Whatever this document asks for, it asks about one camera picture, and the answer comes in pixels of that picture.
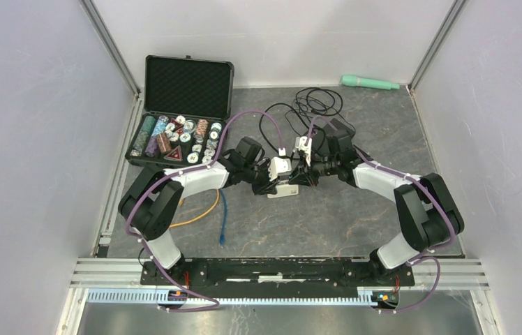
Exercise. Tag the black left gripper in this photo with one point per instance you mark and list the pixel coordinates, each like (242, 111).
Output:
(266, 188)

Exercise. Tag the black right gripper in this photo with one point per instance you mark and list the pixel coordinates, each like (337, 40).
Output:
(303, 174)

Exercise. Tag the white network switch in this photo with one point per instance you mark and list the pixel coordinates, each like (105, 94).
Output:
(283, 190)

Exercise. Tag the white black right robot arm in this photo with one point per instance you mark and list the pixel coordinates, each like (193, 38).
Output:
(427, 213)

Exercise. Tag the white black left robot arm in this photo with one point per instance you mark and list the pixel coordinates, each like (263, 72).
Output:
(150, 203)

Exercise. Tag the black router box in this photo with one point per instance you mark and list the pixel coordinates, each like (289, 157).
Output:
(338, 125)

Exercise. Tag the mint green flashlight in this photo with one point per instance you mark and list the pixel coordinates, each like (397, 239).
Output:
(355, 81)

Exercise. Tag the black poker chip case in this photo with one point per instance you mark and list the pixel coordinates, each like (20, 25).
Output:
(187, 103)

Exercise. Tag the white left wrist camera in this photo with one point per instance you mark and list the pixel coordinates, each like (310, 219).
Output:
(280, 166)

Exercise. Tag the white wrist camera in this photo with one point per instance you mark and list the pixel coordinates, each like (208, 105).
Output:
(303, 146)
(280, 166)

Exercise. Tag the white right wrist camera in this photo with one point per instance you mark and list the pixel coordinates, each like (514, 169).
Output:
(303, 146)

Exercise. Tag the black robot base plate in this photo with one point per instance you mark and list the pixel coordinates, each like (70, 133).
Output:
(286, 277)

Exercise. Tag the aluminium frame rail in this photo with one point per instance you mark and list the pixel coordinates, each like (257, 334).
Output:
(446, 273)

